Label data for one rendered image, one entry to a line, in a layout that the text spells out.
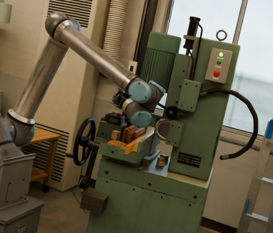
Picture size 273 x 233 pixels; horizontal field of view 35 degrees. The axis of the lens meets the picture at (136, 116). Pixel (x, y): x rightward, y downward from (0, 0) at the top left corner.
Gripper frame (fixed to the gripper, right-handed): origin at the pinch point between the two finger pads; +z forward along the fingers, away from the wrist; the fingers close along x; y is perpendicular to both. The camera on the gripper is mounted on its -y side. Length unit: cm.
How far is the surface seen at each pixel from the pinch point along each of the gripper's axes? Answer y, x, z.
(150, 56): -6.1, -24.1, 1.5
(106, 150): 0.9, 26.3, -19.6
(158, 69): -10.9, -20.3, -4.4
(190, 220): -44, 36, -50
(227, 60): -27, -42, -29
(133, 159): -9.8, 22.8, -28.6
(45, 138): -18, 85, 109
